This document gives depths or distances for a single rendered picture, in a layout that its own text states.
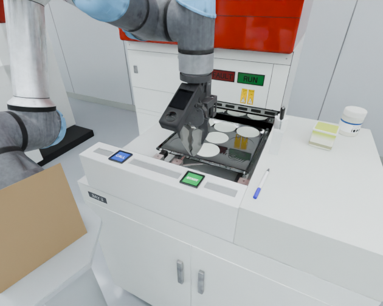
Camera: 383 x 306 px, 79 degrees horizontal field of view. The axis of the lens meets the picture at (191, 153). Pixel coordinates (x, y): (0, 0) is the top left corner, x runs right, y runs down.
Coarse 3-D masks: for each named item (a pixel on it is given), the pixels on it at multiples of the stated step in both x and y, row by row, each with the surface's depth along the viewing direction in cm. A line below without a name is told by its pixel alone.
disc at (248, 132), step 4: (240, 128) 106; (244, 128) 106; (248, 128) 106; (252, 128) 106; (240, 132) 103; (244, 132) 103; (248, 132) 103; (252, 132) 103; (256, 132) 103; (244, 136) 100; (248, 136) 100; (252, 136) 100; (256, 136) 100
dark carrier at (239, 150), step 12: (216, 120) 113; (228, 132) 102; (168, 144) 94; (180, 144) 94; (216, 144) 94; (228, 144) 94; (240, 144) 94; (252, 144) 94; (216, 156) 87; (228, 156) 87; (240, 156) 87; (252, 156) 88; (240, 168) 81
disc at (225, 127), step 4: (216, 124) 109; (220, 124) 109; (224, 124) 109; (228, 124) 109; (232, 124) 109; (216, 128) 106; (220, 128) 106; (224, 128) 106; (228, 128) 106; (232, 128) 106
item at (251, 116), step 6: (216, 108) 115; (222, 108) 115; (228, 114) 114; (234, 114) 112; (240, 114) 111; (246, 114) 110; (252, 114) 109; (258, 114) 109; (258, 120) 108; (264, 120) 107; (270, 120) 106; (270, 132) 109
